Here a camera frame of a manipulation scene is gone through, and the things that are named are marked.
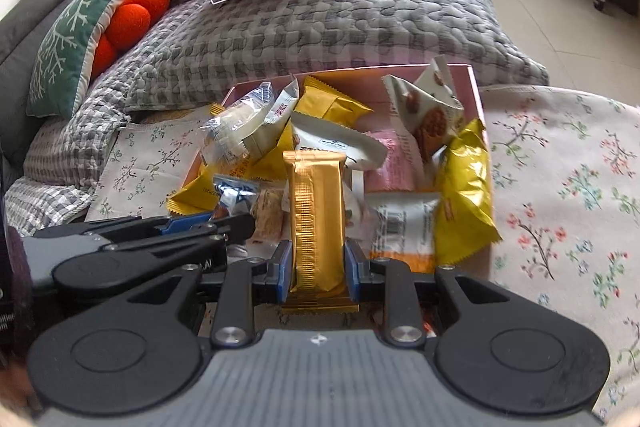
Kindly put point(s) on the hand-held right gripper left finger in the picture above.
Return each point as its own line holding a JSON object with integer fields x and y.
{"x": 284, "y": 273}

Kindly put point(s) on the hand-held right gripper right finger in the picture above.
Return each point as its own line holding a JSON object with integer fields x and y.
{"x": 352, "y": 274}

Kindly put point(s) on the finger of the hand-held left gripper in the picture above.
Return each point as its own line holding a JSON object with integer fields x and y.
{"x": 187, "y": 223}
{"x": 235, "y": 229}

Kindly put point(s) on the mustard yellow snack packet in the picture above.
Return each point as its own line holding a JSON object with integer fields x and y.
{"x": 330, "y": 104}
{"x": 200, "y": 196}

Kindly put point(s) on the golden wafer packet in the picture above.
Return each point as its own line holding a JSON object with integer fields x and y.
{"x": 317, "y": 227}

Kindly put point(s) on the pink cardboard box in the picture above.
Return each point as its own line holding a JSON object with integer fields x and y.
{"x": 350, "y": 74}

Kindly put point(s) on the blue and silver snack packet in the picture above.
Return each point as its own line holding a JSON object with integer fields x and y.
{"x": 235, "y": 196}

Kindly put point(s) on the clear biscuit packet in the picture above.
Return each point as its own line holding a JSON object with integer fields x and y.
{"x": 267, "y": 217}

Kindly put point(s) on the white packet with barcode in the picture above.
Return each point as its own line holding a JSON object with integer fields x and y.
{"x": 400, "y": 227}

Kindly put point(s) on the clear packet with white snack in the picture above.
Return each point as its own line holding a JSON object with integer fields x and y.
{"x": 232, "y": 127}

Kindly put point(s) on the pink snack packet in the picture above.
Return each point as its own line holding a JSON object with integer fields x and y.
{"x": 390, "y": 167}

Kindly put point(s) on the white packet with red print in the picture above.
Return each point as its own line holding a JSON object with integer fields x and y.
{"x": 281, "y": 107}

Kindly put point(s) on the white packet with dark label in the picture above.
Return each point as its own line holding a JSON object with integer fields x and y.
{"x": 335, "y": 142}

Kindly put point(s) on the bright yellow crinkled snack packet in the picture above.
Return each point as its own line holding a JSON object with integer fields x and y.
{"x": 465, "y": 192}

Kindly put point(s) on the white cookie packet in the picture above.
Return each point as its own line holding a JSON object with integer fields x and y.
{"x": 425, "y": 112}

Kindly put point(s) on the small orange pumpkin cushion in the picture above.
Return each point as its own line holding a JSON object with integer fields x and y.
{"x": 130, "y": 19}

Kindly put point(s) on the green pillow with white branches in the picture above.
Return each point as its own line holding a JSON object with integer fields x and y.
{"x": 70, "y": 42}

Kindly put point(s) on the grey checked quilt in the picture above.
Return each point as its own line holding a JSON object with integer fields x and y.
{"x": 310, "y": 27}

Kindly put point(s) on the floral bed sheet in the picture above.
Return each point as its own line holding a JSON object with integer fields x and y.
{"x": 565, "y": 187}

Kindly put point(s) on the dark grey sofa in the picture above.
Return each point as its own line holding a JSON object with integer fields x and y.
{"x": 25, "y": 57}

